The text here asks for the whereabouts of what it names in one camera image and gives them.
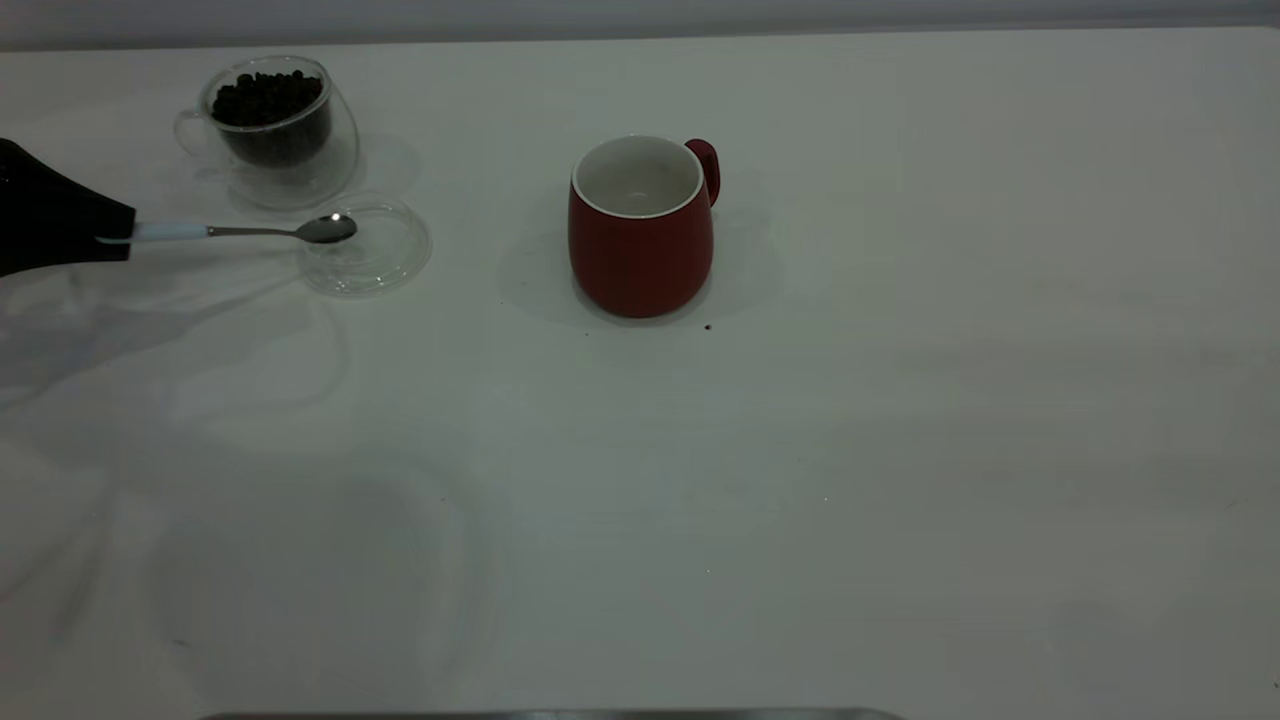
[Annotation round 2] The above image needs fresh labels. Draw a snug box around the dark coffee beans pile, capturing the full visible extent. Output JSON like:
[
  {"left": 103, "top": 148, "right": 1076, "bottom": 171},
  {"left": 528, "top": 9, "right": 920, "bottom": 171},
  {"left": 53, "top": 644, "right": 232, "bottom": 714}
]
[{"left": 212, "top": 70, "right": 331, "bottom": 166}]

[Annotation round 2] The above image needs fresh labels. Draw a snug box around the clear glass dish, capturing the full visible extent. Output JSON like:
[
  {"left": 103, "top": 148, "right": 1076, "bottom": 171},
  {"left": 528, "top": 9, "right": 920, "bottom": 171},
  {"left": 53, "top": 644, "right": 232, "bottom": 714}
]
[{"left": 298, "top": 195, "right": 433, "bottom": 298}]

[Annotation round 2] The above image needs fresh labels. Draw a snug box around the clear double-wall glass cup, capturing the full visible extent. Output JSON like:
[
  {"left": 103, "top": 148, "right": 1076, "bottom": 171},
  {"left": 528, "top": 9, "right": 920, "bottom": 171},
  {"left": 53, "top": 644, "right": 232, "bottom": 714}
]
[{"left": 175, "top": 55, "right": 359, "bottom": 211}]

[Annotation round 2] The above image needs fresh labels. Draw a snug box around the red ceramic mug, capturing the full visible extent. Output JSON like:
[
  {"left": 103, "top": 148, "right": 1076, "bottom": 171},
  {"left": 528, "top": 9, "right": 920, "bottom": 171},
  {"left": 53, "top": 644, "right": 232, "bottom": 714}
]
[{"left": 568, "top": 135, "right": 721, "bottom": 319}]

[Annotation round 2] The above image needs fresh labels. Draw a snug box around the spoon with pale blue handle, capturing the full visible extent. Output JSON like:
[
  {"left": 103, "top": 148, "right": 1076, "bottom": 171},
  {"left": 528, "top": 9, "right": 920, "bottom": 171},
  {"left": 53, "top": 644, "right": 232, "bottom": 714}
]
[{"left": 95, "top": 213, "right": 358, "bottom": 246}]

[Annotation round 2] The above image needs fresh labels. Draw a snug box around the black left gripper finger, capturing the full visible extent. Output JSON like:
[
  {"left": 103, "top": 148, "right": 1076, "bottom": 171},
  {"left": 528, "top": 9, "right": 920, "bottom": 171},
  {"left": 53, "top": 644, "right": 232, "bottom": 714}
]
[
  {"left": 0, "top": 138, "right": 136, "bottom": 239},
  {"left": 0, "top": 215, "right": 133, "bottom": 278}
]

